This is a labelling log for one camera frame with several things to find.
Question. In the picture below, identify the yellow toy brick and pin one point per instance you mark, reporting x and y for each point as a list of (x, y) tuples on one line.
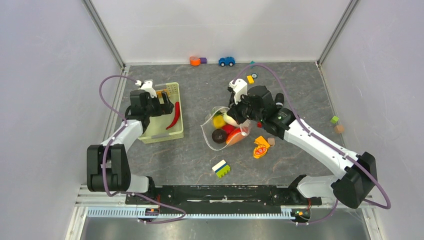
[(250, 79)]

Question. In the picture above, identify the red toy tomato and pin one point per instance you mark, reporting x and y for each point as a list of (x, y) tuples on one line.
[(228, 128)]

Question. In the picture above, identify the small pink wooden cube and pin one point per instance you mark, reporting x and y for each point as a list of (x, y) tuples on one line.
[(271, 141)]

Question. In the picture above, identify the clear dotted zip bag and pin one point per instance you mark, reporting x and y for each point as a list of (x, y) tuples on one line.
[(207, 128)]

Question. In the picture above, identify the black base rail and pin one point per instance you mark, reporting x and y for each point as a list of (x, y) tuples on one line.
[(230, 199)]

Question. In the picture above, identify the white toy radish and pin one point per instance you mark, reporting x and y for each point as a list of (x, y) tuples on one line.
[(229, 120)]

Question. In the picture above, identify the orange toy food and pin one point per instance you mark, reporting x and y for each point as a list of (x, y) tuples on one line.
[(163, 96)]

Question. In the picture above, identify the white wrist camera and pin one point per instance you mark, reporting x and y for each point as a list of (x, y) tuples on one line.
[(147, 86), (238, 88)]

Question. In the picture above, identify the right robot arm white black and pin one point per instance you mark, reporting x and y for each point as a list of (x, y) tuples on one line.
[(353, 175)]

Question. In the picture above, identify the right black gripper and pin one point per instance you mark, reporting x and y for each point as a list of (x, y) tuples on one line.
[(233, 111)]

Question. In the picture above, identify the small green cube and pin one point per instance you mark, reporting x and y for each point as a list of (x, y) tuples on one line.
[(334, 119)]

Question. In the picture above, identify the yellow toy fruit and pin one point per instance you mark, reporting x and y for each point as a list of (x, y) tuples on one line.
[(218, 121)]

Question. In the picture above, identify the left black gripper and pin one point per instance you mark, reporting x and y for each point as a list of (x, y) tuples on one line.
[(164, 108)]

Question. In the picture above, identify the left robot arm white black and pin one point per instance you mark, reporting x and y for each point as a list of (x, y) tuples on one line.
[(107, 166)]

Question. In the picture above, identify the pale green plastic basket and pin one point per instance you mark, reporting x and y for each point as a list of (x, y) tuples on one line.
[(156, 131)]

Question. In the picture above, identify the orange red toy mango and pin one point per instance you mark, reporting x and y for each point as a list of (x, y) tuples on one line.
[(236, 136)]

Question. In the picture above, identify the small tan wooden cube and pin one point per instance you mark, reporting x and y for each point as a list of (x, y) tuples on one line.
[(339, 129)]

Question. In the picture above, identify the red toy chili pepper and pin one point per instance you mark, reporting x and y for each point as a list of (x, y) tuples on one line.
[(176, 117)]

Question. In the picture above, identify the orange yellow toy piece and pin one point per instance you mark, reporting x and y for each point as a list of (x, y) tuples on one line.
[(261, 148)]

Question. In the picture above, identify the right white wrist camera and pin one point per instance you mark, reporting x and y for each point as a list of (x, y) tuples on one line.
[(238, 88)]

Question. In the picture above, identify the white green toy brick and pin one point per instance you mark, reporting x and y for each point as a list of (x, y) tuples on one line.
[(221, 168)]

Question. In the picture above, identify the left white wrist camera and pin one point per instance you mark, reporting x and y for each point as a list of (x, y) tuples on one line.
[(147, 86)]

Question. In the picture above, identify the dark purple toy fruit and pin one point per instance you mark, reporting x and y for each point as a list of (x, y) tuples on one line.
[(219, 136)]

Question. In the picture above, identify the blue toy car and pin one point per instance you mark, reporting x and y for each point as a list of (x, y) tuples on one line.
[(226, 61)]

